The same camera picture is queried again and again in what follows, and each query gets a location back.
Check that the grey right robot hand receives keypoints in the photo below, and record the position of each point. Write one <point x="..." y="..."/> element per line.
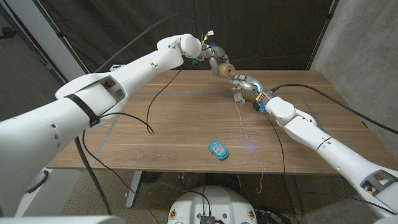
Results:
<point x="250" y="84"/>

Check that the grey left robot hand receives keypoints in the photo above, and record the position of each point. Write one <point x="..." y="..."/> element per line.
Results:
<point x="217" y="54"/>

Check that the brown twine spool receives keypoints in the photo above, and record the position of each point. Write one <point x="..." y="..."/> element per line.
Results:
<point x="227" y="71"/>

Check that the brown twine strand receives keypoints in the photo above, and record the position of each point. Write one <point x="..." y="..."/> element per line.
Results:
<point x="245" y="132"/>

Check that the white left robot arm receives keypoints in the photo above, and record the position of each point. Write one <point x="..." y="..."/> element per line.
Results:
<point x="77" y="112"/>

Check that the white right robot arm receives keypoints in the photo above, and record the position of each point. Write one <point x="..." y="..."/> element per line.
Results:
<point x="326" y="146"/>

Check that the white tape roll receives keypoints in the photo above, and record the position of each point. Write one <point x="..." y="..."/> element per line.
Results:
<point x="239" y="98"/>

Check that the black backdrop curtain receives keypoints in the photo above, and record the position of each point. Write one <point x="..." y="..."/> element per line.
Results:
<point x="280" y="31"/>

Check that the blue oval scrubber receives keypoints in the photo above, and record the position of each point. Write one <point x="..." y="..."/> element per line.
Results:
<point x="218" y="149"/>

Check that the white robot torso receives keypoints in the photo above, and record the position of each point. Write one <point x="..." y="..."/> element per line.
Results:
<point x="214" y="202"/>

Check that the black ribbed disc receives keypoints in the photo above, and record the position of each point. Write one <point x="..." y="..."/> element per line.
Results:
<point x="151" y="177"/>

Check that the white table leg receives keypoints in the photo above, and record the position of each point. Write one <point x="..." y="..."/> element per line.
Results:
<point x="133" y="189"/>

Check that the black backdrop frame pole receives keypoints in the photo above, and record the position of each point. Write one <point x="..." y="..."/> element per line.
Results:
<point x="323" y="31"/>
<point x="62" y="39"/>

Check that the dark grey wall rail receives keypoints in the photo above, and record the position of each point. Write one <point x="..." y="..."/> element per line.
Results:
<point x="40" y="57"/>

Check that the black wall fixture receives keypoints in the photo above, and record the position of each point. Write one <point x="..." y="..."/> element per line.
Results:
<point x="7" y="32"/>

